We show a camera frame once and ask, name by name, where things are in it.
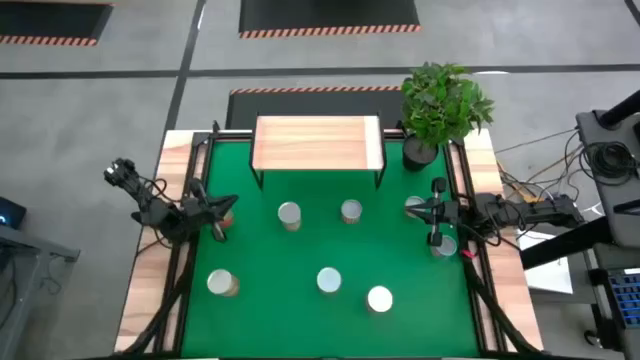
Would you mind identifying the white paper sheet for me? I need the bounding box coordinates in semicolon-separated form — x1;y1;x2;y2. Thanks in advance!
517;230;575;296

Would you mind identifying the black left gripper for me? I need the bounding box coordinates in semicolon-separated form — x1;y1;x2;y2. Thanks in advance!
181;178;240;245

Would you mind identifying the black monitor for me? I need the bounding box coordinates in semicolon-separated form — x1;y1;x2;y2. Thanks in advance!
0;196;28;230

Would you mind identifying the small yellow box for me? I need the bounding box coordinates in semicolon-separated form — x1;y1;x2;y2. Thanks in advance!
404;195;427;220

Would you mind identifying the grey lid tin can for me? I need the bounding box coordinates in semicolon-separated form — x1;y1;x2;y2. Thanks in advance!
316;266;343;295

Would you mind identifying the tan label tin can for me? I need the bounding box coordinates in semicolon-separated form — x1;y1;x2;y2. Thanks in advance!
206;268;241;298

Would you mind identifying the teal rimmed tin can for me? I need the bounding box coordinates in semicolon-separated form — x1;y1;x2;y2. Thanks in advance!
430;233;459;259

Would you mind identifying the black metal table frame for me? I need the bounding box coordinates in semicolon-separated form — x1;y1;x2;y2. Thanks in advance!
113;119;546;360

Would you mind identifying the grey equipment cart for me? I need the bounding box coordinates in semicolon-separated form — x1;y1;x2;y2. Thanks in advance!
574;107;640;251

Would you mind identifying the black stand beam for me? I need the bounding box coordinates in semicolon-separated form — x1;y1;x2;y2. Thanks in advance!
519;214;621;271

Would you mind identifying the grey desk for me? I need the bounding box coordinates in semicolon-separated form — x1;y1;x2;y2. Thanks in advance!
0;223;81;360

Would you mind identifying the coiled black cable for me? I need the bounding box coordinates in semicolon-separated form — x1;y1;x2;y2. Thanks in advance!
579;141;640;187

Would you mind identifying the black plant pot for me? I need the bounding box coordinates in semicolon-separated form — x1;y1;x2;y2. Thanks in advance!
401;133;440;173

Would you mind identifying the white lid tin can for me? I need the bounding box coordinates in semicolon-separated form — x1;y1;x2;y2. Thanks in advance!
366;285;395;314

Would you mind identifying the yellow black beans can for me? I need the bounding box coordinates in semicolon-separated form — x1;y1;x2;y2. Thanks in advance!
340;198;364;225

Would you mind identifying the black floor mat striped edge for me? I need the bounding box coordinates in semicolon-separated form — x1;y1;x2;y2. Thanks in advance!
225;85;407;131
0;1;115;48
238;0;422;40

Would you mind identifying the pears can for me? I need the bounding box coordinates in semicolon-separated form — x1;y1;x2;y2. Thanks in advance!
277;201;303;233

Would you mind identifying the floor cable bundle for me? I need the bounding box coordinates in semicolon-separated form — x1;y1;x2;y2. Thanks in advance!
494;127;584;201

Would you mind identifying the keyboard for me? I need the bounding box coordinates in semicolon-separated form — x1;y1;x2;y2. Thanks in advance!
607;271;640;330

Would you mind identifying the black metal shelf table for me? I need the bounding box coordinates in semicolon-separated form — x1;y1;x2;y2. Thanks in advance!
248;112;389;192

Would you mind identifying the black stand pole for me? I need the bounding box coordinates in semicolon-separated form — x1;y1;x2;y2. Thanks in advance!
597;88;640;129

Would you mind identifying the green leafy plant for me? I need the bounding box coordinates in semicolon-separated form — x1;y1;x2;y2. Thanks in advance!
399;60;496;150

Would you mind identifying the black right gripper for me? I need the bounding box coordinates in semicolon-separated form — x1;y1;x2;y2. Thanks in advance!
408;176;464;248

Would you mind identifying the green table mat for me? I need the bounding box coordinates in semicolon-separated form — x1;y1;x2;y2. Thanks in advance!
179;139;481;359

